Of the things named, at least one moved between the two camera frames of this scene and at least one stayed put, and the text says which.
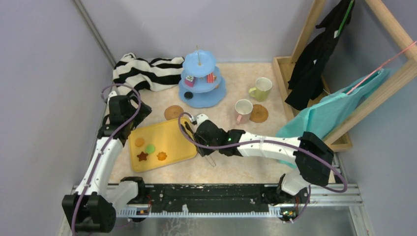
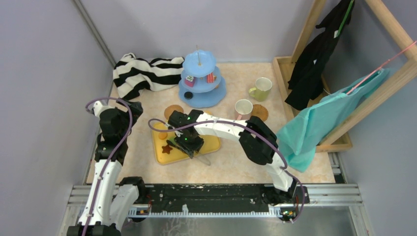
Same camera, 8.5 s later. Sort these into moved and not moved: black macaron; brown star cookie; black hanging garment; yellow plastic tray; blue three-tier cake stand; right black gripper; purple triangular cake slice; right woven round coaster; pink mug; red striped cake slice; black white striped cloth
Moved: right black gripper; yellow plastic tray; brown star cookie
Not moved: black hanging garment; black macaron; red striped cake slice; right woven round coaster; black white striped cloth; blue three-tier cake stand; purple triangular cake slice; pink mug
